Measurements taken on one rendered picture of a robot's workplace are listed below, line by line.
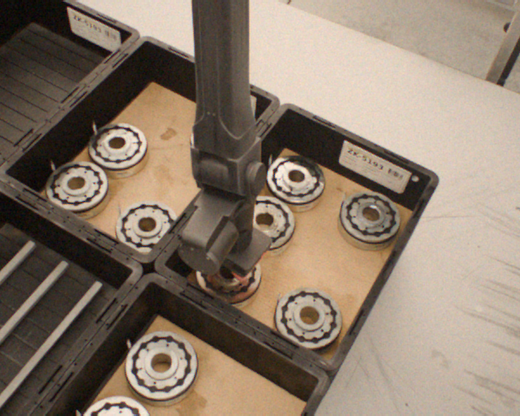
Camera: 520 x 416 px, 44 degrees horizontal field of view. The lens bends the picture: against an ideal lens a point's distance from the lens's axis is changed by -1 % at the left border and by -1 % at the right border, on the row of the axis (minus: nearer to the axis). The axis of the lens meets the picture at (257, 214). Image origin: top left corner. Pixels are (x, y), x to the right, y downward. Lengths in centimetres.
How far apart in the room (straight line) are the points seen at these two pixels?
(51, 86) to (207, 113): 63
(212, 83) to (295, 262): 44
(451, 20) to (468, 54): 21
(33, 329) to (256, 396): 35
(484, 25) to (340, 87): 158
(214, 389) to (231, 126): 41
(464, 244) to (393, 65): 50
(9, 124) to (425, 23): 203
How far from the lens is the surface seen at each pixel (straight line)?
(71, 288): 105
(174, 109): 125
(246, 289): 100
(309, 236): 109
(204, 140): 75
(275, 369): 93
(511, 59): 181
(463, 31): 294
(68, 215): 100
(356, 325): 92
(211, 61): 70
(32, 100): 130
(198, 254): 79
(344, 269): 107
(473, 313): 125
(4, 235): 112
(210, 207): 80
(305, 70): 154
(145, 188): 113
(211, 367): 97
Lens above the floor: 174
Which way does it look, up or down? 56 degrees down
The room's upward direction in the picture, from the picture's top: 8 degrees clockwise
